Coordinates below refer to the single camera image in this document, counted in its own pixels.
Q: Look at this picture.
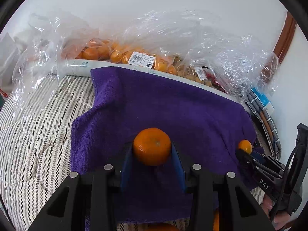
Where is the grey checked folded cloth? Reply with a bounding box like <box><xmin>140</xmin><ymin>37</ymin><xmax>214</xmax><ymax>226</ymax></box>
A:
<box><xmin>246</xmin><ymin>89</ymin><xmax>282</xmax><ymax>161</ymax></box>

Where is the small orange mandarin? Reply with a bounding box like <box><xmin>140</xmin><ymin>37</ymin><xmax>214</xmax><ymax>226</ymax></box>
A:
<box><xmin>133</xmin><ymin>128</ymin><xmax>172</xmax><ymax>166</ymax></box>

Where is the purple towel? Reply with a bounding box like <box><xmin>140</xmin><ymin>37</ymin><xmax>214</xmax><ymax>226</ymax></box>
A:
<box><xmin>70</xmin><ymin>67</ymin><xmax>256</xmax><ymax>223</ymax></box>

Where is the right hand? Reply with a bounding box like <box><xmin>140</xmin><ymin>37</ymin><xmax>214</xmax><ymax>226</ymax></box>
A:
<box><xmin>260</xmin><ymin>194</ymin><xmax>291</xmax><ymax>230</ymax></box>

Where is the yellow-orange kumquat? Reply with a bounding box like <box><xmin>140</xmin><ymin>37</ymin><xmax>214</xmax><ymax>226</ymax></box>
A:
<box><xmin>238</xmin><ymin>139</ymin><xmax>253</xmax><ymax>154</ymax></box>

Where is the blue white tissue pack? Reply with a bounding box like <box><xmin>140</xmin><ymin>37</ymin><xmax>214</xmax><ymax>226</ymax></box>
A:
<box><xmin>252</xmin><ymin>88</ymin><xmax>275</xmax><ymax>116</ymax></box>

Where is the brown wooden frame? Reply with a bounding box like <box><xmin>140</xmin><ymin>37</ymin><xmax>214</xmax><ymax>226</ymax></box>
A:
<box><xmin>262</xmin><ymin>12</ymin><xmax>297</xmax><ymax>82</ymax></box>

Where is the large orange with stem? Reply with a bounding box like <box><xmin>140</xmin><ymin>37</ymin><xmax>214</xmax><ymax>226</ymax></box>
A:
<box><xmin>145</xmin><ymin>223</ymin><xmax>180</xmax><ymax>231</ymax></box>

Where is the crumpled clear plastic bag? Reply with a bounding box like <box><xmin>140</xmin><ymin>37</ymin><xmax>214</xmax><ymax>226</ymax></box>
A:
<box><xmin>12</xmin><ymin>10</ymin><xmax>99</xmax><ymax>121</ymax></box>

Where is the clear bag of mandarins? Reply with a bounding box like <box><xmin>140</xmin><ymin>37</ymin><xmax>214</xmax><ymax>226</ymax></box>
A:
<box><xmin>58</xmin><ymin>11</ymin><xmax>185</xmax><ymax>75</ymax></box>

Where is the clear bag of longans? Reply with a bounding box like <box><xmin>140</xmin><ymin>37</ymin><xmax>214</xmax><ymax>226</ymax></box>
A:
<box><xmin>178</xmin><ymin>29</ymin><xmax>279</xmax><ymax>102</ymax></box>

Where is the striped bed quilt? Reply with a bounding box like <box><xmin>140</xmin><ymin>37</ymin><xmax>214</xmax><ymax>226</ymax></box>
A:
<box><xmin>1</xmin><ymin>76</ymin><xmax>263</xmax><ymax>230</ymax></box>

